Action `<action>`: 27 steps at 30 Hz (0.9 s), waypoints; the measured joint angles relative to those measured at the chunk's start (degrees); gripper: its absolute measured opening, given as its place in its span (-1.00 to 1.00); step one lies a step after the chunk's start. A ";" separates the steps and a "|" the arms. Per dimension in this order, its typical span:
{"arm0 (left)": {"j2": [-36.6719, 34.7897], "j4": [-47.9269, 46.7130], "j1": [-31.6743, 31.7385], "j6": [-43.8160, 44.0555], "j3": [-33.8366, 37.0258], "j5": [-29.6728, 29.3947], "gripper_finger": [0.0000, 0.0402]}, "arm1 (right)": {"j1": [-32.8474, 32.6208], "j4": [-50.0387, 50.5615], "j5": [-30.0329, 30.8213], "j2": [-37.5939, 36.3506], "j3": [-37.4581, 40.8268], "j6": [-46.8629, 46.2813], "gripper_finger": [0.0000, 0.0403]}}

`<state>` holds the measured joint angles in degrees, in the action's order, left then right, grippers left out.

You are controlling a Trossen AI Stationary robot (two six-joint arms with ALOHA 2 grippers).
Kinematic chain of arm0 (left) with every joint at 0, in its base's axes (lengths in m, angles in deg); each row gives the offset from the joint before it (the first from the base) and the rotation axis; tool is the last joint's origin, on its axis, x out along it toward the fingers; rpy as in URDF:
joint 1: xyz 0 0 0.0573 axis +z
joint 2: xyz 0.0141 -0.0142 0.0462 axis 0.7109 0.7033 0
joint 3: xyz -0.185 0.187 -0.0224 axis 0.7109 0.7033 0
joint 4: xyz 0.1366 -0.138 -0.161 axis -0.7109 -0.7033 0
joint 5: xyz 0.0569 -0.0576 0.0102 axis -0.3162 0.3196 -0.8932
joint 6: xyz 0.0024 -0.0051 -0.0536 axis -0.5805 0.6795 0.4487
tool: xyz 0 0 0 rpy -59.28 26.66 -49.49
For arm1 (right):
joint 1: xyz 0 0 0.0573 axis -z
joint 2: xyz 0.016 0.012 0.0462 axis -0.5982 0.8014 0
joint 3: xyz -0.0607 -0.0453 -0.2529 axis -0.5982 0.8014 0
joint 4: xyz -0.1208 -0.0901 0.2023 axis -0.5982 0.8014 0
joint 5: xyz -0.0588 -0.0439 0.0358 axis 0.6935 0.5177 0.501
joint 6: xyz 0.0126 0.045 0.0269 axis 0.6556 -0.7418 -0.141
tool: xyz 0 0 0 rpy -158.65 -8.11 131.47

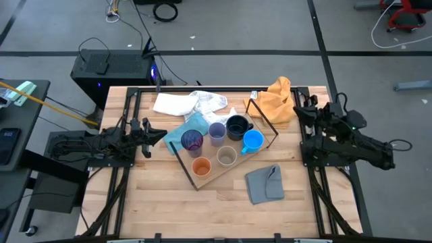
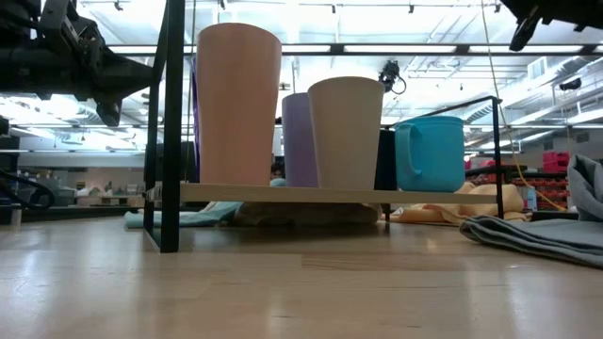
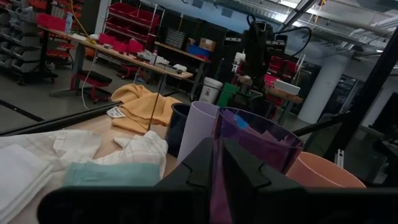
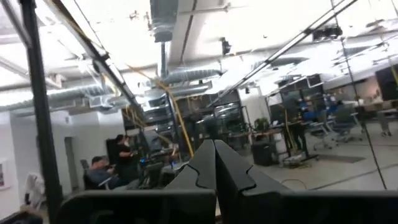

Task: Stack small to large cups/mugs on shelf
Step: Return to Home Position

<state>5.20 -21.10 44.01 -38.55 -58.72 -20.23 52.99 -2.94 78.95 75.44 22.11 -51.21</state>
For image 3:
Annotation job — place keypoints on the green bin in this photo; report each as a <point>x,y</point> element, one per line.
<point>228,95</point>

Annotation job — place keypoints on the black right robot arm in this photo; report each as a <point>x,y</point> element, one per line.
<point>256,56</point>

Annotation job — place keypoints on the purple faceted plastic tumbler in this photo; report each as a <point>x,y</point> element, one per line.
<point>258,140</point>

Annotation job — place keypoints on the lavender plastic cup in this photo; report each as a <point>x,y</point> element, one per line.
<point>199,130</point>

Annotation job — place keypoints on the white checked cloth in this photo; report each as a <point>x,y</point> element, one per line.
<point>77,144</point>

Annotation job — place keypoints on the cardboard box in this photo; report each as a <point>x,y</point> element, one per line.
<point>207,44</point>

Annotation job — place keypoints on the yellow cloth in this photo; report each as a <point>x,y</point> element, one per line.
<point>140,105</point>

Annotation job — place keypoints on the grey bin rack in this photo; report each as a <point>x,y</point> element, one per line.
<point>25,46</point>

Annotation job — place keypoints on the small red bin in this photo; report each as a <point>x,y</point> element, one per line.
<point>130,46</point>
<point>107,39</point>

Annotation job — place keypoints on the plain white folded cloth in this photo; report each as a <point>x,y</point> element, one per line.
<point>18,174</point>

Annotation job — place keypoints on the white box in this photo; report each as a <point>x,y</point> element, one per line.
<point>286,87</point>

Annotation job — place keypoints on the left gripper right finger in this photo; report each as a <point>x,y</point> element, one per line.
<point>295,205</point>

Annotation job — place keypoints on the orange plastic cup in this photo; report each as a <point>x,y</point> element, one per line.
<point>320,174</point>

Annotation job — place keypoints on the long wooden workbench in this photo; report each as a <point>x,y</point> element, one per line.
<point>124,56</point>

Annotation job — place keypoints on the black mug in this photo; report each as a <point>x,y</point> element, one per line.
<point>175,130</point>

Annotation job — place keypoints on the blue storage bin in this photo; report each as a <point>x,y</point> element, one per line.
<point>199,52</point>

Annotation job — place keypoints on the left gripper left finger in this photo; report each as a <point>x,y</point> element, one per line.
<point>155,202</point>

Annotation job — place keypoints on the teal cloth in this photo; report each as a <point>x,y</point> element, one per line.
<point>112,174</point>

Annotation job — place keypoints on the white waste bin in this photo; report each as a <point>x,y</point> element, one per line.
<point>211,90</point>

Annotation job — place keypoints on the red storage rack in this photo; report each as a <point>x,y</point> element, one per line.
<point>133,15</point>

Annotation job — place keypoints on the short wooden workbench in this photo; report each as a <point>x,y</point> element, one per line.
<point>283,95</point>

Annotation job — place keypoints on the pale blue bottle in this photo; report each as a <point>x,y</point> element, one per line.
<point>69,23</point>

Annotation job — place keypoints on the large red bin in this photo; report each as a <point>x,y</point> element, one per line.
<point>51,22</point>

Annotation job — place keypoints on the blue plastic mug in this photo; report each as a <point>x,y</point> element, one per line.
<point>241,123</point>

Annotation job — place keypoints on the red rolling stool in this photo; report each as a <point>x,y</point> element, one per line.
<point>91,79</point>

